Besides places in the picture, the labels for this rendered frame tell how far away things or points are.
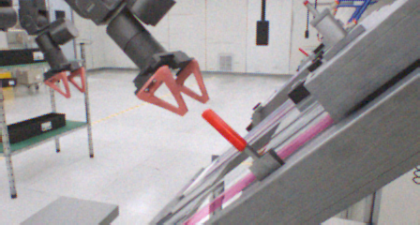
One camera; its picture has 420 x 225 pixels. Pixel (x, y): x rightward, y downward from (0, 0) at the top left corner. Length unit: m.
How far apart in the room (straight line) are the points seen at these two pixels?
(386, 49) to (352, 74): 0.04
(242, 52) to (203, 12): 1.61
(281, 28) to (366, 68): 8.86
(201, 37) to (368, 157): 9.50
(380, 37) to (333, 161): 0.12
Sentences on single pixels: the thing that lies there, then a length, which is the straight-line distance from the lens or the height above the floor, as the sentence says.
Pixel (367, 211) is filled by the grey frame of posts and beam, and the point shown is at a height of 0.66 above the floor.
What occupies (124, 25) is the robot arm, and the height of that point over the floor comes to 1.19.
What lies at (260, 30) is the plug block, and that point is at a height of 1.18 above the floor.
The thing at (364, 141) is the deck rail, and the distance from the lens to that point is 0.31.
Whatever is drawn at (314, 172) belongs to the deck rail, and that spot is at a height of 1.05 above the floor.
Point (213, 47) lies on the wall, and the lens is 9.64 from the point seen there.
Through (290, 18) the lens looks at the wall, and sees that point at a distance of 9.17.
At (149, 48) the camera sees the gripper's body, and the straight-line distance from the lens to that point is 0.56.
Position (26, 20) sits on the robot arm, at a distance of 1.13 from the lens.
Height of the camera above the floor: 1.18
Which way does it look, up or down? 13 degrees down
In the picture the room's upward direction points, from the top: straight up
